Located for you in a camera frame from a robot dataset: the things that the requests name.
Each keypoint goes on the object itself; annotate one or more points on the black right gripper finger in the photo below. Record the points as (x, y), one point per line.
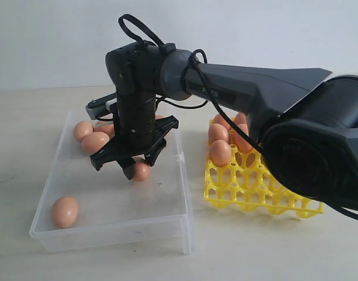
(152, 156)

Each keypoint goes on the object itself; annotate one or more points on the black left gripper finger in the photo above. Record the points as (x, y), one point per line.
(127, 166)

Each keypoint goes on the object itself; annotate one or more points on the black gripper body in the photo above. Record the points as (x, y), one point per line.
(136, 130)

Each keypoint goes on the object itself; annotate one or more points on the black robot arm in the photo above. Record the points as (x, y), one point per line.
(303, 121)

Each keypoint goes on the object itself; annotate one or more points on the yellow plastic egg rack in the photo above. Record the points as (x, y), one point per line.
(247, 184)

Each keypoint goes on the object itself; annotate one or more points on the clear plastic tray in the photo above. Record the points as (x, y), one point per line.
(112, 209)

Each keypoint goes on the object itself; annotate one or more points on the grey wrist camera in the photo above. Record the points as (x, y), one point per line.
(100, 107)

